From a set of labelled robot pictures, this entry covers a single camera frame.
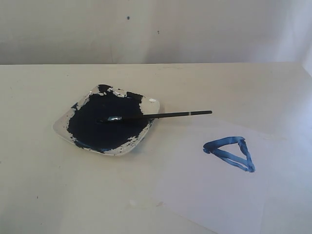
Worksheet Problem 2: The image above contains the white tray with blue paint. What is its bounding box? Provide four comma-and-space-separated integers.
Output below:
53, 84, 160, 156

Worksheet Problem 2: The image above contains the black paintbrush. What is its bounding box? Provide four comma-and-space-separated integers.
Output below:
96, 110, 213, 123

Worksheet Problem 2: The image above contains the white paper sheet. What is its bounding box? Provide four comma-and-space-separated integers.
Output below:
154, 116, 312, 234

